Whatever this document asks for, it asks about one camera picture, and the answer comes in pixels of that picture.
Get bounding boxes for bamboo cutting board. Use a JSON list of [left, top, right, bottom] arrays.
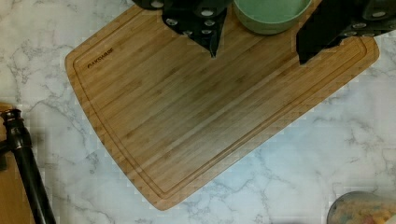
[[65, 7, 379, 210]]

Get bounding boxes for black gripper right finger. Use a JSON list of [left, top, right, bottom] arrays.
[[296, 0, 396, 64]]

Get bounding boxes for green ceramic bowl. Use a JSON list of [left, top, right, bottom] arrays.
[[233, 0, 312, 35]]

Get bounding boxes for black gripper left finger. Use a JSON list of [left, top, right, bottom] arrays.
[[132, 0, 233, 58]]

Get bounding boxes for glass jar with pasta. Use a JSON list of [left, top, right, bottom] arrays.
[[326, 191, 396, 224]]

